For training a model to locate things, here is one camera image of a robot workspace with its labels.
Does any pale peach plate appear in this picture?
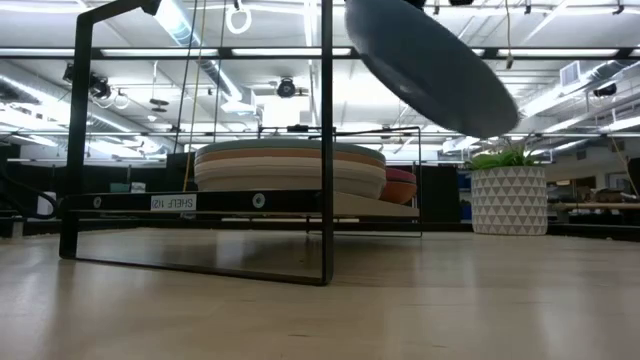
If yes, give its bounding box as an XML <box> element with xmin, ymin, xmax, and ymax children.
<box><xmin>194</xmin><ymin>172</ymin><xmax>388</xmax><ymax>201</ymax></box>
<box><xmin>193</xmin><ymin>156</ymin><xmax>388</xmax><ymax>182</ymax></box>

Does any light green plate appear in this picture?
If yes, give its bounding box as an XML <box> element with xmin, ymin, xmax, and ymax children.
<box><xmin>194</xmin><ymin>138</ymin><xmax>387</xmax><ymax>164</ymax></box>

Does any dark teal large plate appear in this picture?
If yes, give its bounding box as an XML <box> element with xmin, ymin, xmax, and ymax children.
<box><xmin>343</xmin><ymin>0</ymin><xmax>522</xmax><ymax>140</ymax></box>

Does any white shelf label sticker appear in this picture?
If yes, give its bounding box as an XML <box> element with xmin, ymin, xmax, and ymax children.
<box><xmin>149</xmin><ymin>193</ymin><xmax>198</xmax><ymax>212</ymax></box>

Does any black partition panel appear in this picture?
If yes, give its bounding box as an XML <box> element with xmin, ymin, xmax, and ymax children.
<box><xmin>422</xmin><ymin>164</ymin><xmax>462</xmax><ymax>224</ymax></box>

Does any black monitor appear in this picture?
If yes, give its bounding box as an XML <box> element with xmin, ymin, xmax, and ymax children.
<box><xmin>165</xmin><ymin>150</ymin><xmax>199</xmax><ymax>194</ymax></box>

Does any green plant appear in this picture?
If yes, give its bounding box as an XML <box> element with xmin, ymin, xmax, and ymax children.
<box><xmin>468</xmin><ymin>135</ymin><xmax>540</xmax><ymax>172</ymax></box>

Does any white triangle pattern plant pot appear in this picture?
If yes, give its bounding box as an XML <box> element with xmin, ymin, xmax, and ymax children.
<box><xmin>470</xmin><ymin>165</ymin><xmax>549</xmax><ymax>237</ymax></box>

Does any white ceiling vent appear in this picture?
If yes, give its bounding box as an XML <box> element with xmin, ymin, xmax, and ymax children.
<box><xmin>559</xmin><ymin>60</ymin><xmax>583</xmax><ymax>88</ymax></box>

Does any wooden background table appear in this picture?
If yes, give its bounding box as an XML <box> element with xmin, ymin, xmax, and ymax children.
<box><xmin>547</xmin><ymin>201</ymin><xmax>640</xmax><ymax>212</ymax></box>

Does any black metal shelf frame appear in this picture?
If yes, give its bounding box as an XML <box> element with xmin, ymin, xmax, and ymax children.
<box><xmin>58</xmin><ymin>0</ymin><xmax>424</xmax><ymax>288</ymax></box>

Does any round black ceiling camera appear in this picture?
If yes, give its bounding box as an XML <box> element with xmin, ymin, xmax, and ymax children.
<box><xmin>275</xmin><ymin>76</ymin><xmax>298</xmax><ymax>99</ymax></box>

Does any yellow hanging rope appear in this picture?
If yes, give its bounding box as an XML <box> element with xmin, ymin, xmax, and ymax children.
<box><xmin>181</xmin><ymin>0</ymin><xmax>208</xmax><ymax>194</ymax></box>

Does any white cable ring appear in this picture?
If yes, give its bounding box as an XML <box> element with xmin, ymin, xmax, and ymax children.
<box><xmin>224</xmin><ymin>0</ymin><xmax>253</xmax><ymax>36</ymax></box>

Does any yellow hanging ceiling cable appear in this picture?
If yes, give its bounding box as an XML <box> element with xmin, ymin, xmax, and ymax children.
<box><xmin>503</xmin><ymin>0</ymin><xmax>516</xmax><ymax>71</ymax></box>

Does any black ceiling camera with cable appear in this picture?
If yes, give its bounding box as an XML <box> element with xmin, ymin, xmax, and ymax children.
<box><xmin>61</xmin><ymin>62</ymin><xmax>131</xmax><ymax>111</ymax></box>

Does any black curved cable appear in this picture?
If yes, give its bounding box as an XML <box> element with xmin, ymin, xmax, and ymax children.
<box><xmin>0</xmin><ymin>174</ymin><xmax>59</xmax><ymax>220</ymax></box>

